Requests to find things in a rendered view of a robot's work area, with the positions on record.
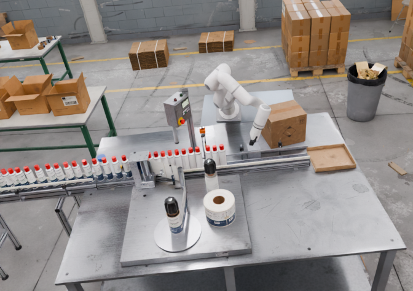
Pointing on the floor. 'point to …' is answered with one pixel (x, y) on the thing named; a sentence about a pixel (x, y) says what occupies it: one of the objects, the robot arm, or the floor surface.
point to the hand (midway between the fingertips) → (251, 142)
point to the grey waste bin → (362, 101)
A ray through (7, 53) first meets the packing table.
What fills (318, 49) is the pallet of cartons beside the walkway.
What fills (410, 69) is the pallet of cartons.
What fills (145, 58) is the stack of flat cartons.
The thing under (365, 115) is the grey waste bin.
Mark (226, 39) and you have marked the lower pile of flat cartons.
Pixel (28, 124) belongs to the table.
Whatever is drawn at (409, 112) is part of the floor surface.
